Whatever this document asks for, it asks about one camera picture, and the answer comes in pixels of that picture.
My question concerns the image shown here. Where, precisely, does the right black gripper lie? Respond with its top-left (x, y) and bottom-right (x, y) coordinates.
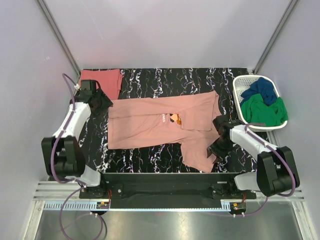
top-left (206, 137), bottom-right (235, 164)

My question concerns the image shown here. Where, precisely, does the pink t shirt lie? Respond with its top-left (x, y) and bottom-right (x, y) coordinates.
top-left (108, 91), bottom-right (221, 173)

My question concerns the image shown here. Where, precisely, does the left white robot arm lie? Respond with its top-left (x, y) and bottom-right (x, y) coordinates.
top-left (41, 79), bottom-right (113, 198)

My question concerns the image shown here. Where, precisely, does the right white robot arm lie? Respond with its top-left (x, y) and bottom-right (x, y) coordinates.
top-left (206, 115), bottom-right (300, 199)

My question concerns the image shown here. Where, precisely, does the folded red t shirt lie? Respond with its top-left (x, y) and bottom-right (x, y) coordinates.
top-left (80, 69), bottom-right (123, 100)

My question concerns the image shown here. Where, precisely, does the green t shirt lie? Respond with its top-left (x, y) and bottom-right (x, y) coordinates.
top-left (240, 94), bottom-right (289, 127)

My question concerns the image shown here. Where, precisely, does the white plastic laundry basket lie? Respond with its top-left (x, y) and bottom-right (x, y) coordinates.
top-left (232, 75), bottom-right (288, 132)

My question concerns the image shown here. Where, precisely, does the blue t shirt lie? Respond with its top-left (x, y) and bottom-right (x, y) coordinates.
top-left (240, 77), bottom-right (278, 106)

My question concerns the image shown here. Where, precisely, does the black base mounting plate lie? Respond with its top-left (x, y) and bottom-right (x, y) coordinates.
top-left (79, 173), bottom-right (257, 205)

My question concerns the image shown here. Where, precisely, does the white slotted cable duct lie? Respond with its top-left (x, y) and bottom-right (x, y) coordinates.
top-left (44, 200), bottom-right (231, 212)

